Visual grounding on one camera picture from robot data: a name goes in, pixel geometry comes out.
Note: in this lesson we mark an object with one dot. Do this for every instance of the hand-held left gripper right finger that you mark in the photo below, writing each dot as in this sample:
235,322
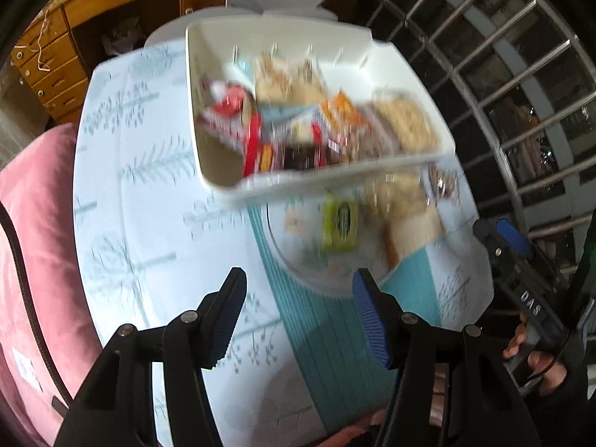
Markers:
372,316

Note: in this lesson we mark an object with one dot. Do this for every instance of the green snack packet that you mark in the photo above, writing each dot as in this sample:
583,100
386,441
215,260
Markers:
340,223

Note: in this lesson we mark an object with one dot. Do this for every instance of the teal striped placemat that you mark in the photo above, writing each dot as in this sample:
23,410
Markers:
326,335

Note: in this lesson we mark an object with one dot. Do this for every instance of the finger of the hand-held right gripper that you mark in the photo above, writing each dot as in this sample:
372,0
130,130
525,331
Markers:
484,235
512,236

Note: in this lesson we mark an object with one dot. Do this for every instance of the person's right forearm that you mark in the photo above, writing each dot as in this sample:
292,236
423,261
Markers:
575,412

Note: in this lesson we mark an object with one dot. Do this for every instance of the pink sofa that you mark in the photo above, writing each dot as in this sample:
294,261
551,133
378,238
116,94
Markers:
46,242

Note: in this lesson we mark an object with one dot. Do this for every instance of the person's right hand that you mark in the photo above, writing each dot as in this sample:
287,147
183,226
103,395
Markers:
547,375

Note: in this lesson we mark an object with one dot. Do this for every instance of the tree-print white tablecloth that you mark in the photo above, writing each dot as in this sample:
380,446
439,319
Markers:
153,205

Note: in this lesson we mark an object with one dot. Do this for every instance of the white plastic bin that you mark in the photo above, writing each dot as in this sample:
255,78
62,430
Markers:
279,35

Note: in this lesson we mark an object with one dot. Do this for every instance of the clear glass plate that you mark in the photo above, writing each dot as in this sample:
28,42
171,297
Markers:
302,247

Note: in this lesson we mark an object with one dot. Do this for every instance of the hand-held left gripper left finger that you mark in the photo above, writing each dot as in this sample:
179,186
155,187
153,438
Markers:
223,321

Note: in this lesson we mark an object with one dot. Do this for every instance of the pile of snack packets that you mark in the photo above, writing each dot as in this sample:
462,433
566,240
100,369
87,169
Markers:
279,116

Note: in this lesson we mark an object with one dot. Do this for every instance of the clear tan bread packet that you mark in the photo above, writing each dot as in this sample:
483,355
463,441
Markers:
405,223

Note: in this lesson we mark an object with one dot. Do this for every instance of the wooden drawer cabinet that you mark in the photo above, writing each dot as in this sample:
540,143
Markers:
51,74

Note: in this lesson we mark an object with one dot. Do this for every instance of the metal window grille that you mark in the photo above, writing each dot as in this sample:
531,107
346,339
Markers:
503,32

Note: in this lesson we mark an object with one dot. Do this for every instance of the chocolate cookie packet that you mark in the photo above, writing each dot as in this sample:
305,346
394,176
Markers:
442,184

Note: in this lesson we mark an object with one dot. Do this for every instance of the pale pink striped cloth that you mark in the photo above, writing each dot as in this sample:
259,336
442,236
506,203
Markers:
440,391

